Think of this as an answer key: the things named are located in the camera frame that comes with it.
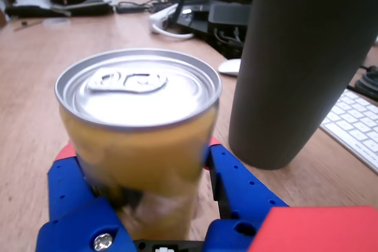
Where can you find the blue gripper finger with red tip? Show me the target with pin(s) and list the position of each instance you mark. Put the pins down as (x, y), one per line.
(242, 193)
(71, 204)

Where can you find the yellow drink can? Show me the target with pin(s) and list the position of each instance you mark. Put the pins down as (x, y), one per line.
(138, 145)

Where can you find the grey black pouch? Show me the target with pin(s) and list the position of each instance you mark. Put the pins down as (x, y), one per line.
(79, 7)

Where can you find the dark box-shaped dock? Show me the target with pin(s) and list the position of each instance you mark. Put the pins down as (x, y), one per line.
(228, 14)

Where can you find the white keyboard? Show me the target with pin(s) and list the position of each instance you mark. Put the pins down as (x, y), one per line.
(354, 125)

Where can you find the black flat console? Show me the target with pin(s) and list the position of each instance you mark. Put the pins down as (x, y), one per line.
(193, 17)

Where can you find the tall grey cup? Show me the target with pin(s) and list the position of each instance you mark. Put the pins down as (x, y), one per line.
(295, 72)

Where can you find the white computer mouse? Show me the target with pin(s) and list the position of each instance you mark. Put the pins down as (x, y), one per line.
(230, 67)

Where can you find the small black adapter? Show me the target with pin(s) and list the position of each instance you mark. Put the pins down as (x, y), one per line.
(130, 7)

